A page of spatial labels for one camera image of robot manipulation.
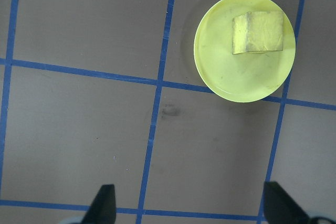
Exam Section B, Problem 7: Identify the yellow round plate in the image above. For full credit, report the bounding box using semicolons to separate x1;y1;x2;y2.
193;0;297;103

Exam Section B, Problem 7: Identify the yellow foam block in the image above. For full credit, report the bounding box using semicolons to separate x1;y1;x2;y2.
231;10;286;55

